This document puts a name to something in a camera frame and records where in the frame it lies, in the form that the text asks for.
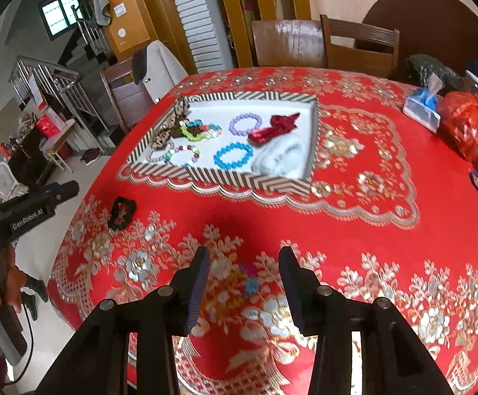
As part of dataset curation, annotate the blue beaded bracelet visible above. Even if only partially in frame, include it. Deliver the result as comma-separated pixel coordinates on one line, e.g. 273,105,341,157
212,141,255,171

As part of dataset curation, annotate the leopard print scrunchie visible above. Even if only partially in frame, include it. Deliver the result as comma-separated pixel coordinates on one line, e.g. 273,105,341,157
151,97,190,150

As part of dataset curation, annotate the dark red velvet scrunchie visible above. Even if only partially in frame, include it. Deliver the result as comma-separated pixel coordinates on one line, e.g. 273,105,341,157
248,113,300,146

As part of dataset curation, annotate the purple beaded bracelet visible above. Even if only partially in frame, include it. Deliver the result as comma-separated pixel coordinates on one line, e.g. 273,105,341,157
227,111,263,138

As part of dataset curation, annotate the person's left hand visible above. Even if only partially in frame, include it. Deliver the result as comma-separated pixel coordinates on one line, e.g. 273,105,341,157
0,245,27,312

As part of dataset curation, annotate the small colourful hair clip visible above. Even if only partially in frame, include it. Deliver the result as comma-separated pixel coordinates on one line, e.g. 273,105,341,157
240,264,259,296

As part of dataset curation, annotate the black scrunchie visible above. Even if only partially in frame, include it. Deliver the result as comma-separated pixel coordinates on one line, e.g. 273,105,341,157
108,197,136,232

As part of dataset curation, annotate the red floral tablecloth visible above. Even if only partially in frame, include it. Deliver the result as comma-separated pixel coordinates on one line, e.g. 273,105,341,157
49,68,478,394

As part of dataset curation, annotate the white fluffy scrunchie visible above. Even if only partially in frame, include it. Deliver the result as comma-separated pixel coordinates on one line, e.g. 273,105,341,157
251,133,308,178

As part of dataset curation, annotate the striped white tray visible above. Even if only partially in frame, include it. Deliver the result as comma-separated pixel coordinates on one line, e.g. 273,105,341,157
127,92,318,199

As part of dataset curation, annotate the metal stair railing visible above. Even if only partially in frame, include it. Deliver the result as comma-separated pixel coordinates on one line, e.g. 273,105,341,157
9,56,108,152

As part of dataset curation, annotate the wooden chair with jacket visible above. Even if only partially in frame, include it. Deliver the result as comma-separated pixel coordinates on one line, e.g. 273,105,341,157
100,58,154,134

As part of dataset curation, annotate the blue tissue pack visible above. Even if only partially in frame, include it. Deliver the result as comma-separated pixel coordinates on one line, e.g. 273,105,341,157
402,73,443,134

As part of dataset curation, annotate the white jacket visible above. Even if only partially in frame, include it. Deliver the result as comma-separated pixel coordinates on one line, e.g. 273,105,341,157
132,40,188,103

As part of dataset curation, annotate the red plastic bag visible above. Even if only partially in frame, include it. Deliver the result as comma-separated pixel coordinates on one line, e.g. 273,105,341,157
436,92,478,161

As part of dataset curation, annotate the white louvred door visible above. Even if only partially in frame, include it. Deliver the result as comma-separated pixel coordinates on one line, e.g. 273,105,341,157
174,0,234,73

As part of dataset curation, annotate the wooden chair behind table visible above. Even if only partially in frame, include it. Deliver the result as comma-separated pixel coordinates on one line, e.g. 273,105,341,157
320,14,400,78

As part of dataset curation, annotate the black plastic bag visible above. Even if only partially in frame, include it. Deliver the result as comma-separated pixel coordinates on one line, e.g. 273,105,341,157
406,54,464,93

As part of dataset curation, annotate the dark round tabletop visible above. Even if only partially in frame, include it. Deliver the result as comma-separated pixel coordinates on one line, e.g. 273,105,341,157
363,0,478,73

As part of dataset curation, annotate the grey beaded bracelet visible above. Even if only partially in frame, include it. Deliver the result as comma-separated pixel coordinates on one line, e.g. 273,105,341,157
146,141,177,165

